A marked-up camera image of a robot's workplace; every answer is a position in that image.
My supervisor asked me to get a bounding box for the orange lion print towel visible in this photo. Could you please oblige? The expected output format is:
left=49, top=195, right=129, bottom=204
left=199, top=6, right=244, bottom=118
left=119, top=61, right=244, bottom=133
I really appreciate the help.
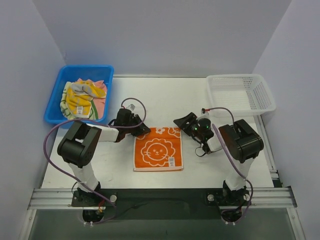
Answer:
left=133, top=127, right=184, bottom=172

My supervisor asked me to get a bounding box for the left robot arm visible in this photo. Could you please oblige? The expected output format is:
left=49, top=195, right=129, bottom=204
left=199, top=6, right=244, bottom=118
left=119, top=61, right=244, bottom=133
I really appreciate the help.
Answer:
left=57, top=108, right=151, bottom=200

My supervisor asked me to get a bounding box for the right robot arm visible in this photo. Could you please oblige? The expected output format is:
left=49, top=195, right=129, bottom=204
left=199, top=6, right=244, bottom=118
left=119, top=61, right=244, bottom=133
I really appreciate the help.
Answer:
left=173, top=112, right=264, bottom=201

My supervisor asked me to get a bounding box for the pink towel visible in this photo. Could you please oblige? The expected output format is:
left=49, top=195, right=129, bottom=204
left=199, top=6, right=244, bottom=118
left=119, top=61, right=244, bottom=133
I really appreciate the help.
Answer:
left=71, top=78, right=108, bottom=120

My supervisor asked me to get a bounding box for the yellow patterned towel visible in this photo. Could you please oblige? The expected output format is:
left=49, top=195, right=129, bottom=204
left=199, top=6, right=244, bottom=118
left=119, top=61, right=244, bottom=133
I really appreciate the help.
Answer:
left=59, top=78, right=108, bottom=120

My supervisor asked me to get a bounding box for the white perforated plastic basket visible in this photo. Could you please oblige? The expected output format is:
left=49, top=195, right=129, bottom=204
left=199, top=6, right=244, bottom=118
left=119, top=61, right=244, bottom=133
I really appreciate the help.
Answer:
left=206, top=74, right=276, bottom=117

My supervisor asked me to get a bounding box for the blue plastic bin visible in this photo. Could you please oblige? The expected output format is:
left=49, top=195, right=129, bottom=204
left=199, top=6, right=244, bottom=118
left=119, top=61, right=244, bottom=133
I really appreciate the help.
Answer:
left=44, top=64, right=114, bottom=125

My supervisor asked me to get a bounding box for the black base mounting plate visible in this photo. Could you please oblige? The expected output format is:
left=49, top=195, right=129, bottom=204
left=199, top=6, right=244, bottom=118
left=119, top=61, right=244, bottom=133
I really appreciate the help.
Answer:
left=71, top=188, right=250, bottom=222

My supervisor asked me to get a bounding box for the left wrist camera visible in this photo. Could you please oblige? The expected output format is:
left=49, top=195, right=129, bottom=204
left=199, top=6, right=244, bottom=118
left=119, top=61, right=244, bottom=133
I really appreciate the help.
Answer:
left=126, top=104, right=136, bottom=112

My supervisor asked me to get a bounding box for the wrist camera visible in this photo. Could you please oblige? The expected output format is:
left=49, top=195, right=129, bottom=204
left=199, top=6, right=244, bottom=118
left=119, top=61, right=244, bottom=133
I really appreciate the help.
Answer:
left=198, top=110, right=210, bottom=120
left=126, top=104, right=136, bottom=112

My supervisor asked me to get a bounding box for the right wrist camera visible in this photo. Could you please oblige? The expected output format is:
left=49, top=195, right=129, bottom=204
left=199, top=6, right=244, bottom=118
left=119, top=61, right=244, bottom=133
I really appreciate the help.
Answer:
left=198, top=110, right=210, bottom=120

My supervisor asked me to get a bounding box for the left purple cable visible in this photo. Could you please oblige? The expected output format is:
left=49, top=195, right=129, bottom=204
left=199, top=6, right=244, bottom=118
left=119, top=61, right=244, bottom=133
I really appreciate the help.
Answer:
left=43, top=97, right=147, bottom=223

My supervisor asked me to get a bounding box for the purple cable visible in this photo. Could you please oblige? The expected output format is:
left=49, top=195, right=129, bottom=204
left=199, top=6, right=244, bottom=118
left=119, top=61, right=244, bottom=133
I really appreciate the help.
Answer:
left=201, top=106, right=254, bottom=222
left=43, top=97, right=147, bottom=223

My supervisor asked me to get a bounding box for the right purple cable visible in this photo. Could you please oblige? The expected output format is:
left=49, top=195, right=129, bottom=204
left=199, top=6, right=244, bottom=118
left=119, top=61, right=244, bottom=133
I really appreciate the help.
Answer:
left=201, top=106, right=254, bottom=222

